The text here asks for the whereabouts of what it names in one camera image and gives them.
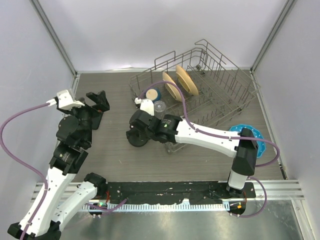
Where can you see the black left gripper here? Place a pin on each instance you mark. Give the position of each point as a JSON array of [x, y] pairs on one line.
[[101, 100]]

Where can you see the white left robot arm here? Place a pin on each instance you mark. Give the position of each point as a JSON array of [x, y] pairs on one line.
[[48, 216]]

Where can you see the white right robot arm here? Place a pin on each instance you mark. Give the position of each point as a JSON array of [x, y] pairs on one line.
[[240, 146]]

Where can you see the clear drinking glass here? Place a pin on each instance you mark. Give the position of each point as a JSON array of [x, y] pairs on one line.
[[159, 109]]

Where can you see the blue mug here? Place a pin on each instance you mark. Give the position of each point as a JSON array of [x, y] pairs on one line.
[[153, 94]]

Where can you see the cream plate front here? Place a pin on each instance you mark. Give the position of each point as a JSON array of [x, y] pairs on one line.
[[172, 87]]

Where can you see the cream plate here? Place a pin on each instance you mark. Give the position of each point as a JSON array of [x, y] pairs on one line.
[[172, 87], [186, 81]]

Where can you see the cream plate rear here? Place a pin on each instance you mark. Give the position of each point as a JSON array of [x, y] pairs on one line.
[[186, 81]]

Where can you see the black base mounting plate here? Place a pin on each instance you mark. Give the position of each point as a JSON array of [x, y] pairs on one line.
[[174, 192]]

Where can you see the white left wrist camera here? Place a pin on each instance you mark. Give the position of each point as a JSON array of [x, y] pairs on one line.
[[65, 100]]

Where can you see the grey wire dish rack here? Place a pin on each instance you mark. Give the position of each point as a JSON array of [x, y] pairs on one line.
[[224, 89]]

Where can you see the white cable duct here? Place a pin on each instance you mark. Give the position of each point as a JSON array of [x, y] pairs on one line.
[[183, 207]]

